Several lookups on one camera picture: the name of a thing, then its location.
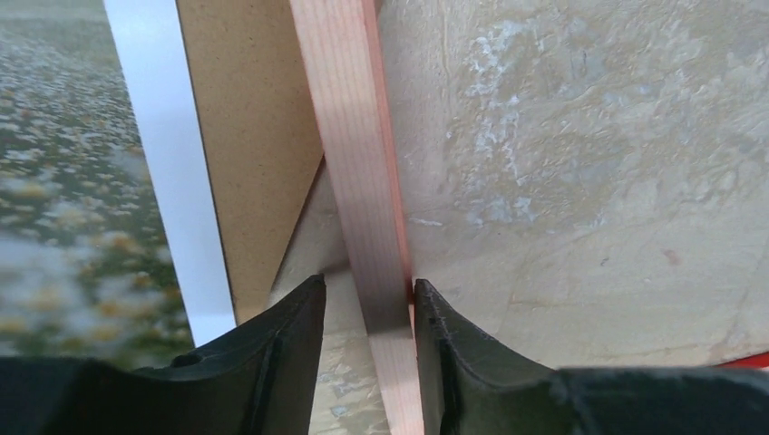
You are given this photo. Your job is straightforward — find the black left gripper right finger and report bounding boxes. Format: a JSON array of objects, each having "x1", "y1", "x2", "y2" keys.
[{"x1": 414, "y1": 279, "x2": 768, "y2": 434}]

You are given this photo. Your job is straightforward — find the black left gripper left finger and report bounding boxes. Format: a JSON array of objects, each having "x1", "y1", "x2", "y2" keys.
[{"x1": 1, "y1": 275, "x2": 326, "y2": 434}]

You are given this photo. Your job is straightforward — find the landscape photo print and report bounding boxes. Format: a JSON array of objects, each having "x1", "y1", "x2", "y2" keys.
[{"x1": 1, "y1": 1, "x2": 236, "y2": 369}]

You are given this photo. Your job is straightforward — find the red wooden picture frame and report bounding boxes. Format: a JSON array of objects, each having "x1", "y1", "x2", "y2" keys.
[{"x1": 291, "y1": 1, "x2": 768, "y2": 434}]

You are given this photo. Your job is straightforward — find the brown cardboard backing board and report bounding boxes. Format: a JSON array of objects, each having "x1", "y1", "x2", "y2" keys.
[{"x1": 175, "y1": 0, "x2": 385, "y2": 325}]

